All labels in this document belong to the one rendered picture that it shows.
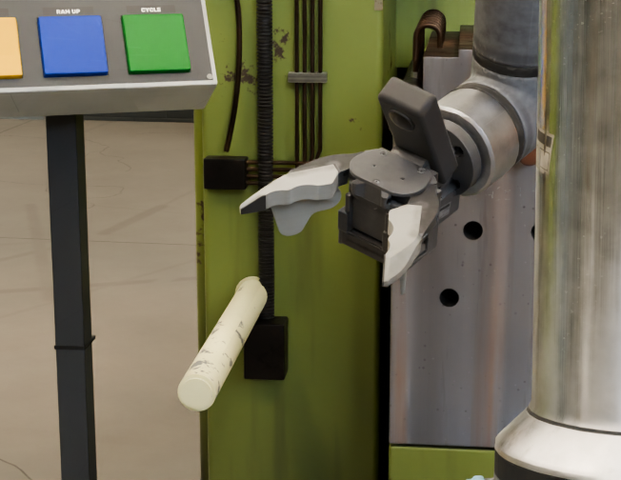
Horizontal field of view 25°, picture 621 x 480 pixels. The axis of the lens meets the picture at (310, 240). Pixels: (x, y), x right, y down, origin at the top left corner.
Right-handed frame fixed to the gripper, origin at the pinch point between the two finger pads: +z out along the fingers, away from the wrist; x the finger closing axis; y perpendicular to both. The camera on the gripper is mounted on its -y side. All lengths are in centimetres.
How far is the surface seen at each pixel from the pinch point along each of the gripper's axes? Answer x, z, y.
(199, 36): 48, -39, 16
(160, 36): 51, -34, 15
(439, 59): 30, -63, 23
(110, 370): 152, -107, 182
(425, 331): 18, -47, 52
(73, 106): 56, -24, 21
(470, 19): 50, -103, 41
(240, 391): 46, -42, 77
